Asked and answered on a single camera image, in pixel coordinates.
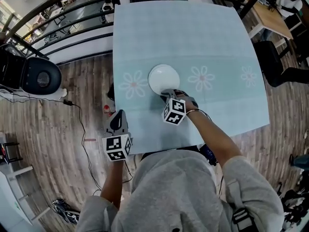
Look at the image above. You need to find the person's left forearm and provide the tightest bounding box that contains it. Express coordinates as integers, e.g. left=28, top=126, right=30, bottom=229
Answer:
left=99, top=159, right=126, bottom=209

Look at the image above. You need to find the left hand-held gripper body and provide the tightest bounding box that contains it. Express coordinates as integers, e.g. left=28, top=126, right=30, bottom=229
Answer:
left=101, top=127, right=133, bottom=162

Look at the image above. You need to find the black equipment pile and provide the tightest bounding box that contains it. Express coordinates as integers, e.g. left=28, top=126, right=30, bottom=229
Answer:
left=276, top=182, right=309, bottom=228

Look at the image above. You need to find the black stool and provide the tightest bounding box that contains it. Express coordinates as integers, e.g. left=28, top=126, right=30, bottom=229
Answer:
left=4, top=141, right=24, bottom=164

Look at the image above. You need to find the light blue flowered tablecloth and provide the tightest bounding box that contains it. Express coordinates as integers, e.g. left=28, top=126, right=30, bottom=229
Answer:
left=112, top=1, right=271, bottom=156

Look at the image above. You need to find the black round appliance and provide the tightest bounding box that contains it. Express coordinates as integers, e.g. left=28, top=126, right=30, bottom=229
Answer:
left=21, top=57, right=63, bottom=95

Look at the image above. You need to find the black metal railing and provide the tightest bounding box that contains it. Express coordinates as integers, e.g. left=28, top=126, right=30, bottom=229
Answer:
left=0, top=0, right=264, bottom=60

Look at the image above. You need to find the pair of black shoes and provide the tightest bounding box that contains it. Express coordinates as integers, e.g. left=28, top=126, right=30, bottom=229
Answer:
left=51, top=198, right=81, bottom=225

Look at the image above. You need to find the grey shoulder strap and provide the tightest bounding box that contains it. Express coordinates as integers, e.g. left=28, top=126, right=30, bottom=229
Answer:
left=226, top=177, right=258, bottom=232

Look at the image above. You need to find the person's right forearm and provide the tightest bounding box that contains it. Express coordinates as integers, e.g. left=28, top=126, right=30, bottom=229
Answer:
left=185, top=109, right=243, bottom=167

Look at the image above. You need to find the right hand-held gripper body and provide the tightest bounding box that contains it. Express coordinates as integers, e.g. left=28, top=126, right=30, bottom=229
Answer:
left=161, top=89, right=199, bottom=126

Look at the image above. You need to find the black box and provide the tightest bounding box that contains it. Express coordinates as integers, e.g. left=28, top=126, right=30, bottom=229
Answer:
left=0, top=43, right=28, bottom=90

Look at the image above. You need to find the black floor cable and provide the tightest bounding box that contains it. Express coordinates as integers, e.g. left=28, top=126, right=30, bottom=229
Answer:
left=0, top=89, right=134, bottom=198

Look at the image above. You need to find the black waist device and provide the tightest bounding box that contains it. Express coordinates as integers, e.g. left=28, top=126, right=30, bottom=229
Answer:
left=198, top=143, right=218, bottom=167

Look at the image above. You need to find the white rack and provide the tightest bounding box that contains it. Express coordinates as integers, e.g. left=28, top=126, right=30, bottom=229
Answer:
left=0, top=131, right=52, bottom=227

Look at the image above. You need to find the wooden side table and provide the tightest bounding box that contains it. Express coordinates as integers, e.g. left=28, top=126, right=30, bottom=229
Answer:
left=247, top=1, right=294, bottom=48

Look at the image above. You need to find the grey hooded sweatshirt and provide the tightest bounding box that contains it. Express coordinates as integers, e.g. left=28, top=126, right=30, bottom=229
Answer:
left=75, top=149, right=286, bottom=232

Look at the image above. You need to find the black office chair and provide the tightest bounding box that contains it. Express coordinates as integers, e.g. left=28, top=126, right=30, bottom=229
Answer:
left=253, top=40, right=309, bottom=88

